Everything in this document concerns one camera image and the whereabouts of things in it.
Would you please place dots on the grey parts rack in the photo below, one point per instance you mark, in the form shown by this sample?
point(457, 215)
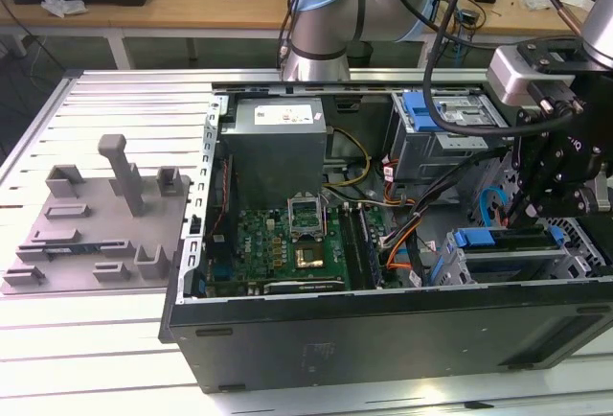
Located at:
point(110, 224)

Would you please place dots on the black PC case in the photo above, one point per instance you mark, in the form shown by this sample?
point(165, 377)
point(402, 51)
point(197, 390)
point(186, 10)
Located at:
point(383, 339)

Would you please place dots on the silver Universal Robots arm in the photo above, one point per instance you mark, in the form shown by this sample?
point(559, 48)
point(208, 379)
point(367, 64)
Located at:
point(325, 18)

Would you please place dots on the CPU socket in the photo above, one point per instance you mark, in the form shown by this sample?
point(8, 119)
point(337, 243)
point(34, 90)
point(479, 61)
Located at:
point(309, 257)

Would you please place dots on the wooden desk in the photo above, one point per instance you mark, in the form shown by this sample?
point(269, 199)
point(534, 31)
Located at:
point(158, 4)

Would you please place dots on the grey power supply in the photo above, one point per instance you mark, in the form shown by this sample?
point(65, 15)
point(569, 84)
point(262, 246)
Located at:
point(273, 157)

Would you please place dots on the hard disk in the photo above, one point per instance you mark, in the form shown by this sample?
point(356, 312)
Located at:
point(474, 238)

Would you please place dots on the green motherboard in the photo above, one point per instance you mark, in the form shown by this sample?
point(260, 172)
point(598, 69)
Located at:
point(258, 253)

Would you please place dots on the blue plastic cage latch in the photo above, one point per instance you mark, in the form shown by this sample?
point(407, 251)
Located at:
point(419, 116)

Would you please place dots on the crumpled white paper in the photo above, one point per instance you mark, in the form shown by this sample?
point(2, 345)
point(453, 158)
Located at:
point(62, 4)

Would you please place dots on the RAM stick with blue label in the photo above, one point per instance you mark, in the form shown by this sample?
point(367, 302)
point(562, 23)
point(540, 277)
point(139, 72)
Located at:
point(72, 247)

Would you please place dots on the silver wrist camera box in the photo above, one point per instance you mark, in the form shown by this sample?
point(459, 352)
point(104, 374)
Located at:
point(507, 78)

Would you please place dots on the metal disk bay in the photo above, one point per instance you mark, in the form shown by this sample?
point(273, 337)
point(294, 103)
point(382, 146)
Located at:
point(517, 254)

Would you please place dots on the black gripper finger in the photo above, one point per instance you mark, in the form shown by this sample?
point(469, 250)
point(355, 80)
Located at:
point(531, 171)
point(555, 202)

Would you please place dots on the black RAM stick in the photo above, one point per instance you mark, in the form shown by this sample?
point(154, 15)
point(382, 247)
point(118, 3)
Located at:
point(352, 248)
point(370, 253)

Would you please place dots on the metal drive cage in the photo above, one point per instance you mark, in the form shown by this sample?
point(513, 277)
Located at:
point(416, 157)

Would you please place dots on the black expansion card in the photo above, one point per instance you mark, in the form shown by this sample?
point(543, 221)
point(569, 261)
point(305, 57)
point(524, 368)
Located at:
point(306, 286)

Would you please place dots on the thin metal locking lever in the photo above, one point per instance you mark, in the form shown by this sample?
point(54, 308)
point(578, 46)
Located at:
point(326, 219)

